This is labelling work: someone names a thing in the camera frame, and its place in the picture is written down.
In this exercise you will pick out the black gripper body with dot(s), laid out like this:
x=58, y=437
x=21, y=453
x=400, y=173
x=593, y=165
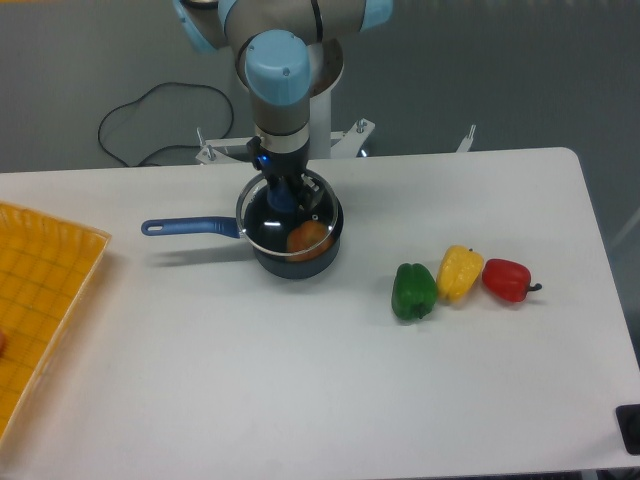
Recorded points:
x=288, y=166

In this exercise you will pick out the glass pot lid blue knob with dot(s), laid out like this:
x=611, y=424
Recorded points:
x=266, y=220

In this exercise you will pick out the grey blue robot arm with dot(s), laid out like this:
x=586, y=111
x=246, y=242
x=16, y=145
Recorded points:
x=287, y=56

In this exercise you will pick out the orange bell pepper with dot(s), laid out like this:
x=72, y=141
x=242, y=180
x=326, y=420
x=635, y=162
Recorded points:
x=308, y=241

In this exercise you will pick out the dark blue saucepan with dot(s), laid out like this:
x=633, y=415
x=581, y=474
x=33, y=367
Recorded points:
x=228, y=226

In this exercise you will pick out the green bell pepper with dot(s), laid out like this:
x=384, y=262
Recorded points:
x=414, y=292

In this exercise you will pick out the yellow bell pepper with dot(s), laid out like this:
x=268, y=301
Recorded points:
x=459, y=269

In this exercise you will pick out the red bell pepper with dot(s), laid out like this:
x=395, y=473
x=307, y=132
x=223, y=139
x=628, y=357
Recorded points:
x=508, y=280

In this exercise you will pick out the yellow woven basket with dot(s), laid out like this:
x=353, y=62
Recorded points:
x=46, y=264

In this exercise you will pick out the black table corner socket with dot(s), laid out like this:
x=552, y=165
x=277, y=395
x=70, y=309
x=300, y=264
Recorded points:
x=628, y=421

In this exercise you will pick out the white base frame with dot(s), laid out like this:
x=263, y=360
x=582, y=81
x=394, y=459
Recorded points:
x=344, y=145

